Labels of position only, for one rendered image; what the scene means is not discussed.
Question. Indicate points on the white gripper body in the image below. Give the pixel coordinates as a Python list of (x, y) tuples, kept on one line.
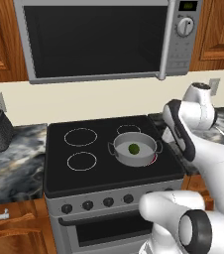
[(168, 136)]

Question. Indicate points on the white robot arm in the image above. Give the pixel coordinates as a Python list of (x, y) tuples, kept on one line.
[(216, 165)]

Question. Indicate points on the grey metal pot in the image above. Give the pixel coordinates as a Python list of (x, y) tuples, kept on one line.
[(140, 158)]

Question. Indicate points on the green lime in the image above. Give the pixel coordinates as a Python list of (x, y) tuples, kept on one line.
[(134, 149)]

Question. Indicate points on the wooden base cupboard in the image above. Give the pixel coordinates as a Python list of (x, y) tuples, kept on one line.
[(196, 190)]

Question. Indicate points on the black oven knob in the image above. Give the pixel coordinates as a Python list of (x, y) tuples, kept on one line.
[(108, 201), (88, 205), (128, 198), (66, 208)]

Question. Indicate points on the black hob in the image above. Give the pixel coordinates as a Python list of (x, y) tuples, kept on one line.
[(100, 172)]

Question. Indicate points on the white microwave dial knob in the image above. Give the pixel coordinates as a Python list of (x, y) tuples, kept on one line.
[(185, 26)]

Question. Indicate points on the silver microwave oven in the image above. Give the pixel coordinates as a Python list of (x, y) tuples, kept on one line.
[(97, 39)]

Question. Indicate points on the wooden drawer front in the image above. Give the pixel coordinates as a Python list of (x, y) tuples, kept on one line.
[(21, 211)]

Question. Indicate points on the wooden base cupboard door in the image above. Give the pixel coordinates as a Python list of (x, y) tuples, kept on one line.
[(24, 243)]

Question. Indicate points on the wooden wall cupboard door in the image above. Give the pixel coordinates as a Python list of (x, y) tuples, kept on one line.
[(1, 39), (218, 33)]

